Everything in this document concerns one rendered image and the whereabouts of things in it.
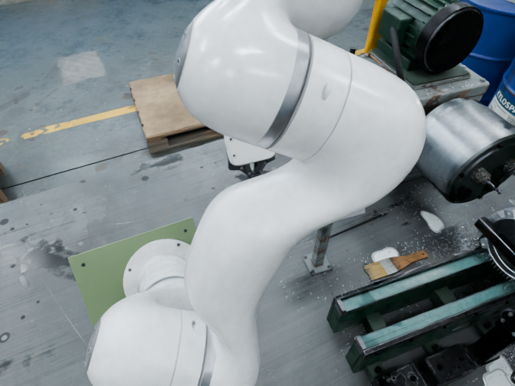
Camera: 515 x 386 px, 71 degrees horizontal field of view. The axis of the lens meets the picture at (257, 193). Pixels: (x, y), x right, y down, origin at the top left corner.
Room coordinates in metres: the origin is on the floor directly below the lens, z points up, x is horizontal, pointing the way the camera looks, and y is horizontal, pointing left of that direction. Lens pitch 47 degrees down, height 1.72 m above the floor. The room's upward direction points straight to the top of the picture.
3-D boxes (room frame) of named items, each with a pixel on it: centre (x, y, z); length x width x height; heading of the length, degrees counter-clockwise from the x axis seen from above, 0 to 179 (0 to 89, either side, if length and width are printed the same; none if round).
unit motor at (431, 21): (1.09, -0.46, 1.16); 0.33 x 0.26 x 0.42; 19
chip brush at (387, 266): (0.56, -0.41, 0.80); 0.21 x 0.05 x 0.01; 110
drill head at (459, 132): (0.83, -0.58, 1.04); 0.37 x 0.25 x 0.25; 19
